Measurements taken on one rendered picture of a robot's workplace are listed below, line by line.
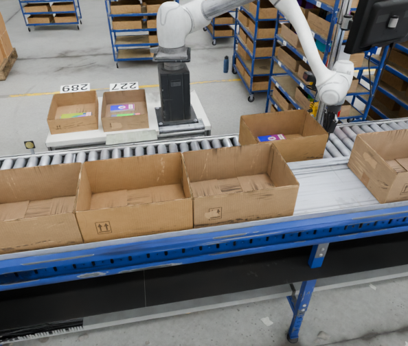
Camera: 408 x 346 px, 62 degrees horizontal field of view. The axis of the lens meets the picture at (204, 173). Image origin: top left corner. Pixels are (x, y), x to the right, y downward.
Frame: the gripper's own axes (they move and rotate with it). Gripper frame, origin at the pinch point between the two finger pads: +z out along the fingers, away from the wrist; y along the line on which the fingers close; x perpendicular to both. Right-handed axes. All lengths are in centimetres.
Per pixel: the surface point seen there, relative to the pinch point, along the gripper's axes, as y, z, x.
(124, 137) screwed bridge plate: 37, 11, 109
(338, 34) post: 27, -46, -10
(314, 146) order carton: -7.2, 0.7, 9.6
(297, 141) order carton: -7.6, -3.7, 20.1
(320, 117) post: 27.0, 3.2, -10.4
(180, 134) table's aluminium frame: 42, 15, 74
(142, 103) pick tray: 80, 10, 97
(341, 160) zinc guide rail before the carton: -26.1, -3.1, 5.5
